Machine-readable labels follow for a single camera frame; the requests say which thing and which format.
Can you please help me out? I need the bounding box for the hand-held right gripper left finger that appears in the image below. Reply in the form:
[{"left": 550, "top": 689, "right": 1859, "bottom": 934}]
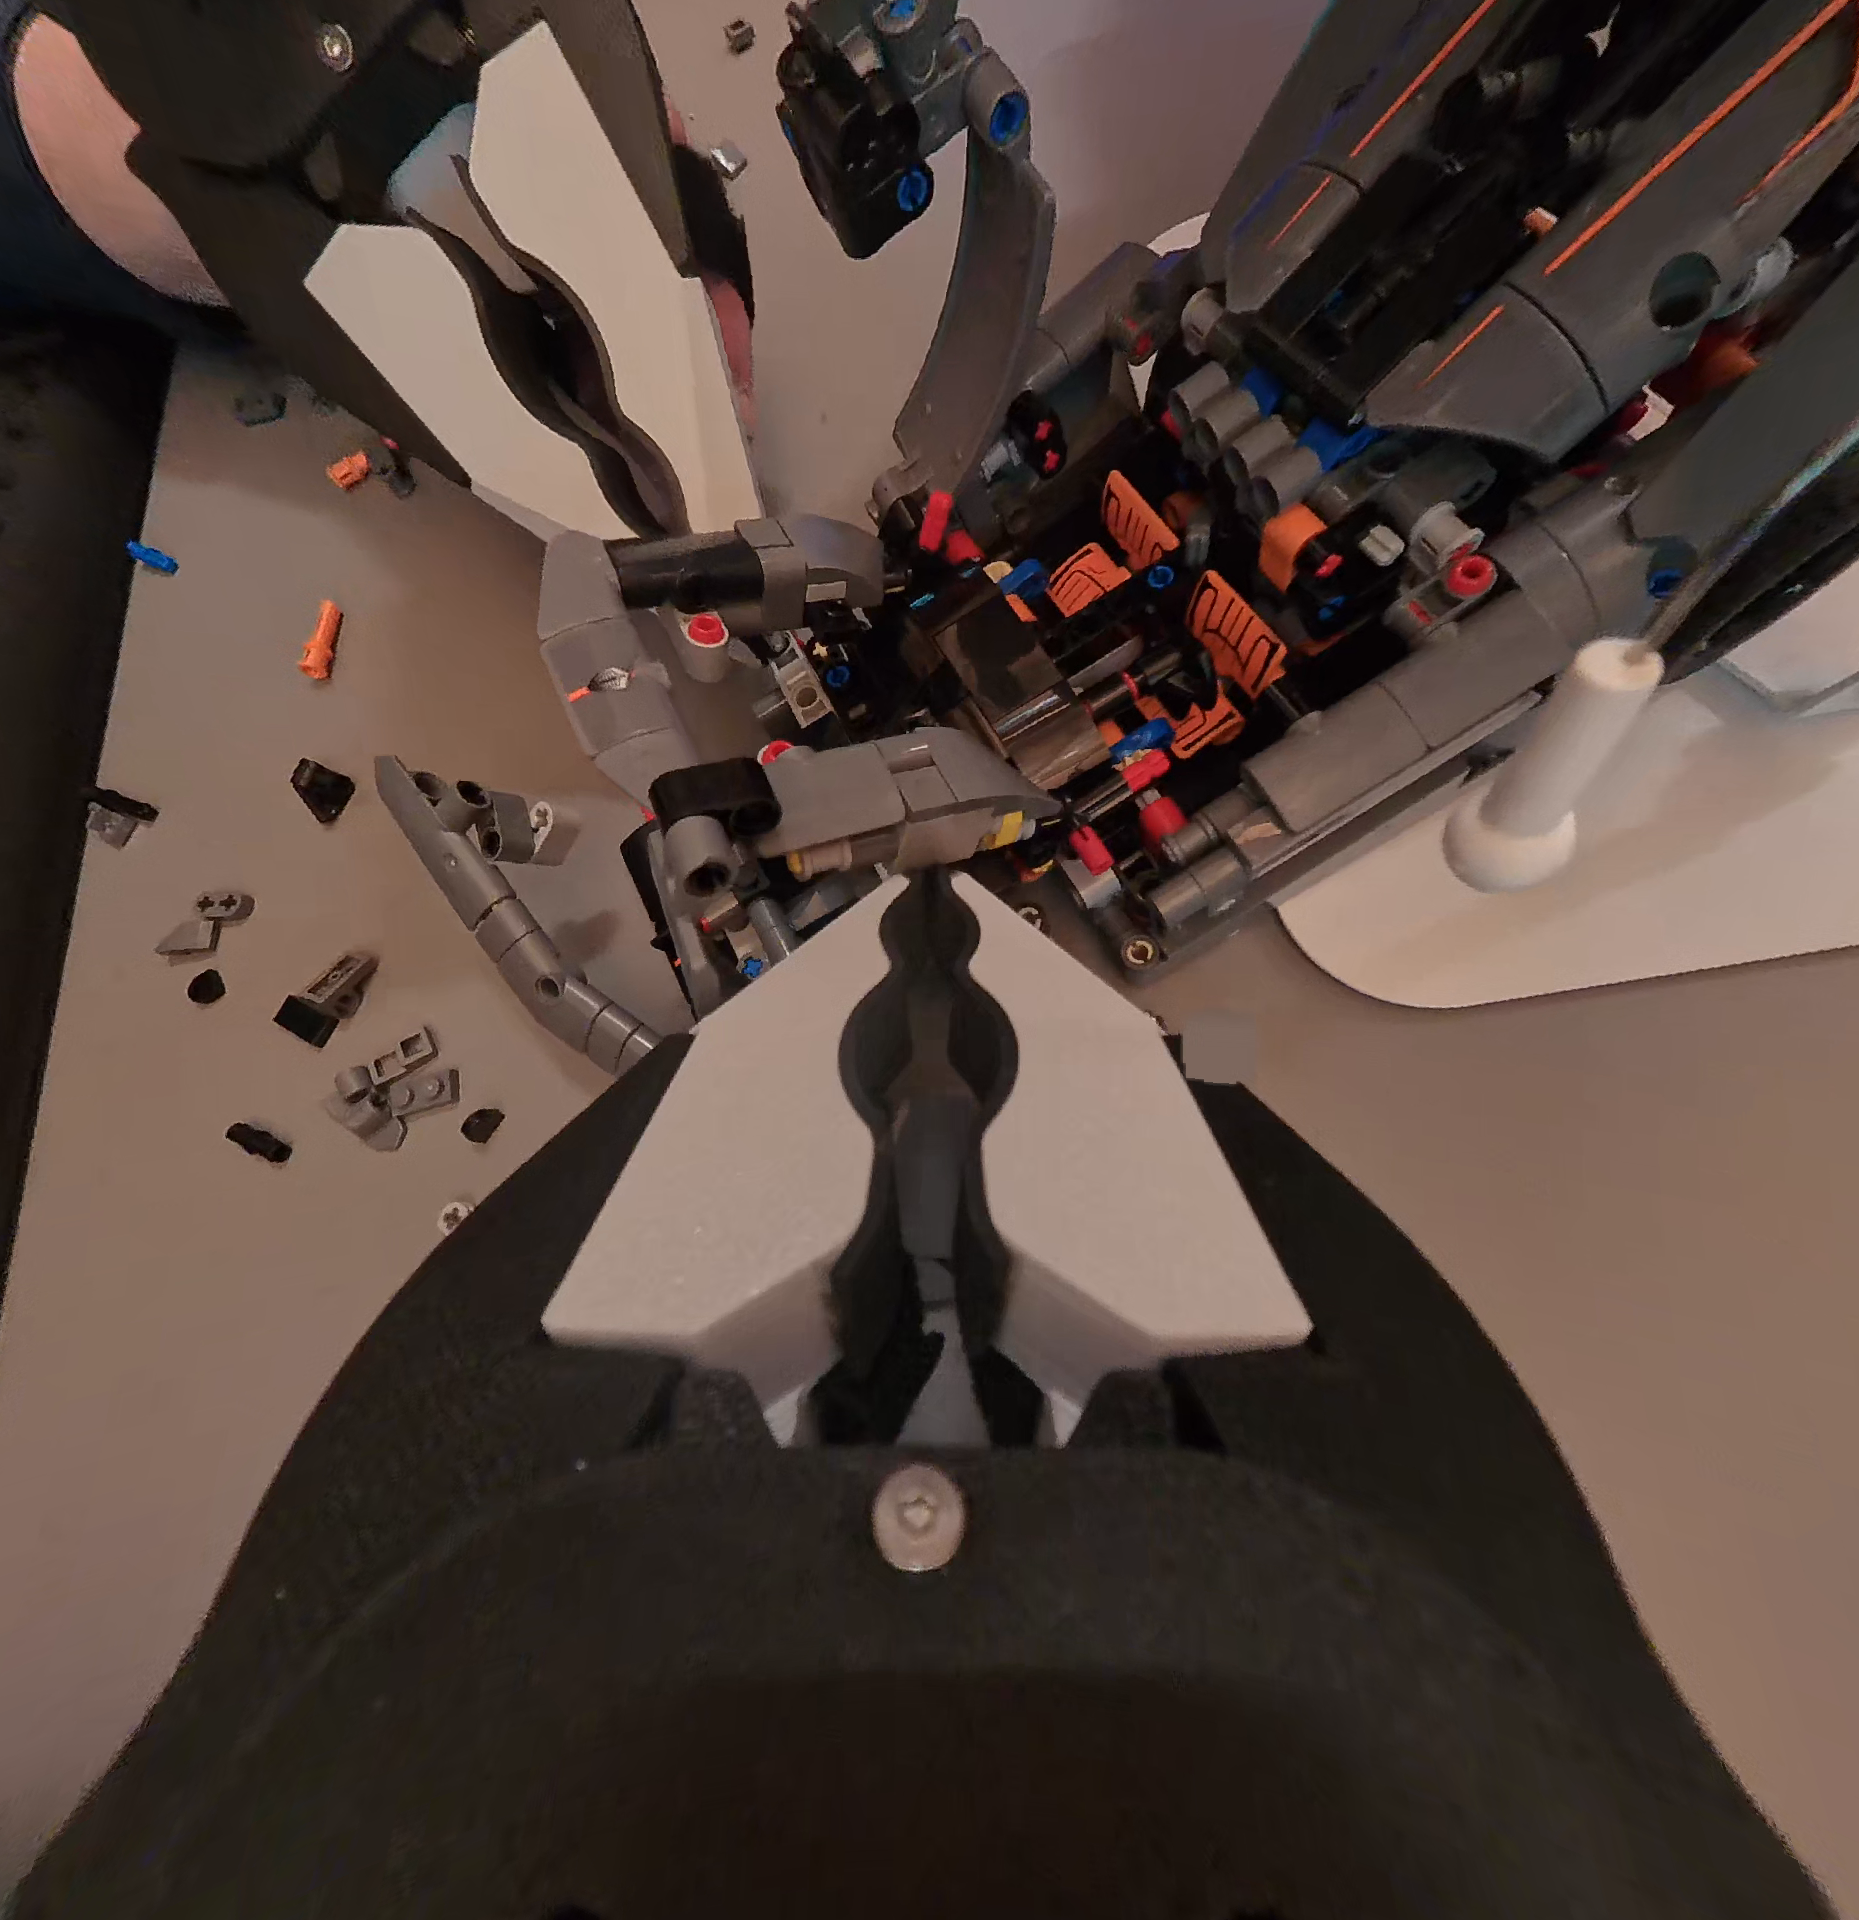
[{"left": 542, "top": 877, "right": 929, "bottom": 1445}]

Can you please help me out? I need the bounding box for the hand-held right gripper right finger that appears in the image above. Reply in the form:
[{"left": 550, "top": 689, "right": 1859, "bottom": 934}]
[{"left": 953, "top": 874, "right": 1311, "bottom": 1445}]

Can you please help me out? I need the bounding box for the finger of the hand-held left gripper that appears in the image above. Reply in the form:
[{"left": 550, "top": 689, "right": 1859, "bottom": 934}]
[
  {"left": 448, "top": 21, "right": 772, "bottom": 540},
  {"left": 302, "top": 195, "right": 693, "bottom": 547}
]

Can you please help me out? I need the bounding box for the grey lego panel strip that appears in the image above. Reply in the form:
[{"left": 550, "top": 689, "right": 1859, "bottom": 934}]
[{"left": 376, "top": 754, "right": 664, "bottom": 1075}]

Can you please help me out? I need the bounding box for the grey lego car model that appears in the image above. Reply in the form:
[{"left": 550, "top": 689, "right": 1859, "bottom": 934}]
[{"left": 538, "top": 0, "right": 1859, "bottom": 1037}]

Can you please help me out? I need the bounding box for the person's left forearm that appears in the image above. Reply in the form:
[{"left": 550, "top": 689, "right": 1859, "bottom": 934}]
[{"left": 0, "top": 15, "right": 239, "bottom": 323}]

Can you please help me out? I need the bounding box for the grey lego connector assembly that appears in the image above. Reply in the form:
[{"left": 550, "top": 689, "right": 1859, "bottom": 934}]
[{"left": 326, "top": 1027, "right": 462, "bottom": 1154}]

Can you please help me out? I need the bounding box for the dark perforated panel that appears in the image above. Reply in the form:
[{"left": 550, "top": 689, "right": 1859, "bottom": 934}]
[{"left": 0, "top": 321, "right": 179, "bottom": 1442}]

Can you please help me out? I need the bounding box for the white rounded mat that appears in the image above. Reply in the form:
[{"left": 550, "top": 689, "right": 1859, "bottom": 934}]
[{"left": 1138, "top": 210, "right": 1859, "bottom": 1011}]

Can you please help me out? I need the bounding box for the white round-ended post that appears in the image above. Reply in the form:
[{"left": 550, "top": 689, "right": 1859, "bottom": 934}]
[{"left": 1440, "top": 635, "right": 1670, "bottom": 896}]

